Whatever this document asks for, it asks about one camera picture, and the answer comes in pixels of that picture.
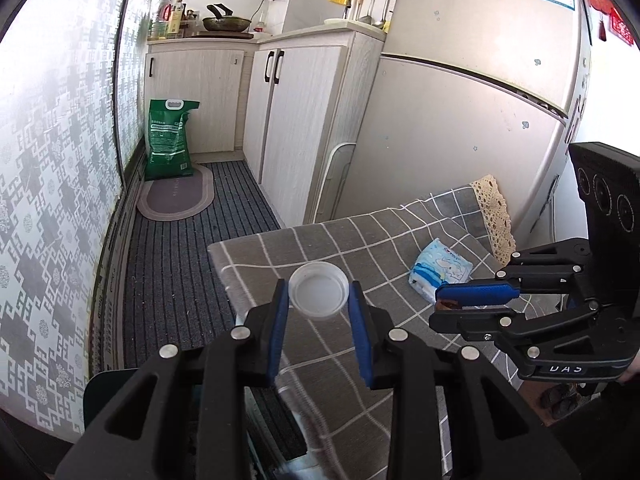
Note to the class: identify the green rice bag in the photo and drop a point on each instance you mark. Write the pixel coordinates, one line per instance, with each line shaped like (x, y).
(167, 145)

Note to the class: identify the small brown date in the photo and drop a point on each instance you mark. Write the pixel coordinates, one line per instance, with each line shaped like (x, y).
(447, 304)

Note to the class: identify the cream lace cloth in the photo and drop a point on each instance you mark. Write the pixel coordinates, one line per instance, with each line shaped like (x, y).
(495, 215)

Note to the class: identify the dark sauce bottles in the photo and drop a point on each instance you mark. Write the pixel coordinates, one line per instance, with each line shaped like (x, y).
(189, 17)

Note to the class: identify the oval grey floor mat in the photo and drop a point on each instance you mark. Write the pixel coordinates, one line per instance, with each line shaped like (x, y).
(172, 197)

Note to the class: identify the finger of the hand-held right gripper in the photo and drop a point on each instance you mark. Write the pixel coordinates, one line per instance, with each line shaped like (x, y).
(480, 321)
(475, 294)

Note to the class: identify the hanging kitchen utensil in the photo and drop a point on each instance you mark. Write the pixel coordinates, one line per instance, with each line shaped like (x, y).
(388, 7)
(361, 2)
(373, 5)

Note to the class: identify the black cooktop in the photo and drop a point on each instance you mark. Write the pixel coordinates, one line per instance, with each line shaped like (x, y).
(225, 35)

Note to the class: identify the striped grey floor runner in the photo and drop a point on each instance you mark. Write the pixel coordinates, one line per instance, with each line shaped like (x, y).
(175, 270)

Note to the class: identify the clear oil bottle red cap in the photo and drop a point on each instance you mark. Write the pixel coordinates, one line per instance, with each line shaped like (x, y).
(160, 20)

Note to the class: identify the dark sandal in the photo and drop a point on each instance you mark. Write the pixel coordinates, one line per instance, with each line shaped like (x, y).
(562, 400)

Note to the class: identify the white single-door kitchen cabinet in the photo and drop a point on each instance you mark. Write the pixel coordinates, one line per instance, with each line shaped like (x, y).
(195, 95)

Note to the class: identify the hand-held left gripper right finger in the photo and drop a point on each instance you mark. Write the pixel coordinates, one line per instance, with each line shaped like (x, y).
(360, 335)

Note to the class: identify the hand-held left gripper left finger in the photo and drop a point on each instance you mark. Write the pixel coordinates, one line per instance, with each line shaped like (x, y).
(277, 330)

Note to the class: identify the white plastic container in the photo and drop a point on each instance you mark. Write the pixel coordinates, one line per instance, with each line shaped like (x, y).
(318, 292)

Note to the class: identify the yellow oil bottle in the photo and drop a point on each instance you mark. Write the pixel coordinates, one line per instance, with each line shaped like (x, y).
(175, 20)

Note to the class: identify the blue tissue pack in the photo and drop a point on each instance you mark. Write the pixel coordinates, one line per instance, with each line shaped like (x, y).
(442, 267)

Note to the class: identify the white double-door kitchen cabinet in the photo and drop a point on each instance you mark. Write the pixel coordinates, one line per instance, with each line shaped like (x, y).
(300, 120)

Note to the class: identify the grey checked tablecloth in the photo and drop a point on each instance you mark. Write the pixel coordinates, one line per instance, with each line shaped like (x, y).
(340, 245)

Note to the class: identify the frying pan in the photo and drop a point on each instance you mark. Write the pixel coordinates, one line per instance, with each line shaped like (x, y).
(227, 23)

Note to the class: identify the white folded table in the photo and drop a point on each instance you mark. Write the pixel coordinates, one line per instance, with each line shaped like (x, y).
(337, 180)

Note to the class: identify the red wall ornament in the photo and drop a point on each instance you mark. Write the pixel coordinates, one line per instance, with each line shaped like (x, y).
(615, 17)

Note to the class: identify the red fridge sticker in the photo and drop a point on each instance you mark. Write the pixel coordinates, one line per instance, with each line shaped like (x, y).
(576, 120)

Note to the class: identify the silver refrigerator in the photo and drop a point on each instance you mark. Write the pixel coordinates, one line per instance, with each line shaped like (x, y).
(450, 135)

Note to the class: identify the person's right hand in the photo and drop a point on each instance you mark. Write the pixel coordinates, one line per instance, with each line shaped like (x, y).
(632, 370)

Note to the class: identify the dark green trash bin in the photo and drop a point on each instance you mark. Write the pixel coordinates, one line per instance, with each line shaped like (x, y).
(100, 395)

